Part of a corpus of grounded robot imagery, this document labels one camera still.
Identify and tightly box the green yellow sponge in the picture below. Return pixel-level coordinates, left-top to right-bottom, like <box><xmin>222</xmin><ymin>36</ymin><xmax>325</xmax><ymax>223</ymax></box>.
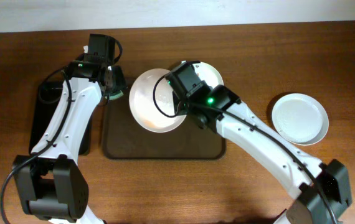
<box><xmin>106</xmin><ymin>91</ymin><xmax>123</xmax><ymax>101</ymax></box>

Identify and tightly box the white plate with sauce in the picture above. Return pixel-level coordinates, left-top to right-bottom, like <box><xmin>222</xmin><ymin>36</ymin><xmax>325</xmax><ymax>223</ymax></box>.
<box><xmin>129</xmin><ymin>68</ymin><xmax>186</xmax><ymax>133</ymax></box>

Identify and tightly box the white plate top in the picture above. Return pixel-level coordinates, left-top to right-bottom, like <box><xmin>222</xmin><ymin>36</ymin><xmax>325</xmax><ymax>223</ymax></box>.
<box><xmin>180</xmin><ymin>60</ymin><xmax>224</xmax><ymax>90</ymax></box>

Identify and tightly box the pale green plate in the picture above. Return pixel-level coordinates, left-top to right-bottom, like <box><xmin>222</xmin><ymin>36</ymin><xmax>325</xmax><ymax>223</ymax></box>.
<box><xmin>272</xmin><ymin>93</ymin><xmax>329</xmax><ymax>146</ymax></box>

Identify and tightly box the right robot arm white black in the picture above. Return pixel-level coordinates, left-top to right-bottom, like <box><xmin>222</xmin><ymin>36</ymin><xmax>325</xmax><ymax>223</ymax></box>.
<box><xmin>164</xmin><ymin>61</ymin><xmax>352</xmax><ymax>224</ymax></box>

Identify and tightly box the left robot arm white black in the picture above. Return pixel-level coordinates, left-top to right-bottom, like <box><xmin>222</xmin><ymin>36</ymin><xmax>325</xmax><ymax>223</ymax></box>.
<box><xmin>0</xmin><ymin>34</ymin><xmax>127</xmax><ymax>223</ymax></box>

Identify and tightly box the brown serving tray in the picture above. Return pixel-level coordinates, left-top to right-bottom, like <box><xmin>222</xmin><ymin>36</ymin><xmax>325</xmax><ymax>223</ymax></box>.
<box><xmin>102</xmin><ymin>90</ymin><xmax>226</xmax><ymax>160</ymax></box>

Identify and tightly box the black tray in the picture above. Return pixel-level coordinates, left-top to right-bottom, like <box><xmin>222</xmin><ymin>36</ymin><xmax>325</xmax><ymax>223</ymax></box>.
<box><xmin>28</xmin><ymin>81</ymin><xmax>92</xmax><ymax>156</ymax></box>

